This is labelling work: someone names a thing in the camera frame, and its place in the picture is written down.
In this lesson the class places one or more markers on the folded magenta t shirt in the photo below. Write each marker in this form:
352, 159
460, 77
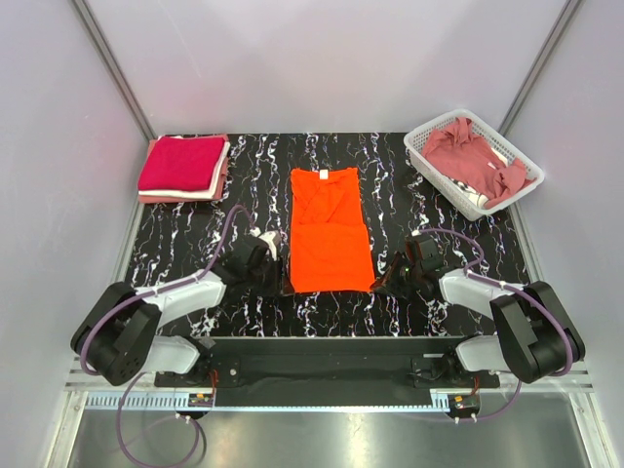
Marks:
181, 164

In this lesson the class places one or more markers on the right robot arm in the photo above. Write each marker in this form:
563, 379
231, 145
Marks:
534, 336

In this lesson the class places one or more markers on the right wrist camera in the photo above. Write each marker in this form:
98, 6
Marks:
422, 251

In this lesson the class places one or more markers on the white cable duct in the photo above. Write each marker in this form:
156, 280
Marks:
413, 401

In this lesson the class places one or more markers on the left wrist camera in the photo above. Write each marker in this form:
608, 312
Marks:
270, 239

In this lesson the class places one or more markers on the white plastic basket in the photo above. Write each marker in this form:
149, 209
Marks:
416, 139

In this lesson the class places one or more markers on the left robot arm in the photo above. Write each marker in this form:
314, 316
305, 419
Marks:
118, 339

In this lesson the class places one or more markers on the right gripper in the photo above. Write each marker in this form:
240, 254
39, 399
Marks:
388, 283

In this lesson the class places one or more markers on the orange t shirt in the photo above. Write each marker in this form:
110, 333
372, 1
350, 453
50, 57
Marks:
329, 241

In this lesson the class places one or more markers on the aluminium frame rail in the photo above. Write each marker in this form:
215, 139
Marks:
577, 380

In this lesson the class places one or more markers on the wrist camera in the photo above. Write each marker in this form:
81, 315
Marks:
270, 239
422, 251

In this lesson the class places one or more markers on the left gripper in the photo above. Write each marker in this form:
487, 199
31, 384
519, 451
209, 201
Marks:
276, 286

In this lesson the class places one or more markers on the dusty pink t shirt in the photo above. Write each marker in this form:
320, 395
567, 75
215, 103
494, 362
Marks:
457, 152

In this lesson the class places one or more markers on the folded pink t shirt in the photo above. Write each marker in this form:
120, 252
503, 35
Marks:
214, 190

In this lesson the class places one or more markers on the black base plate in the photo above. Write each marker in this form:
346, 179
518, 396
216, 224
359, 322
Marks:
333, 366

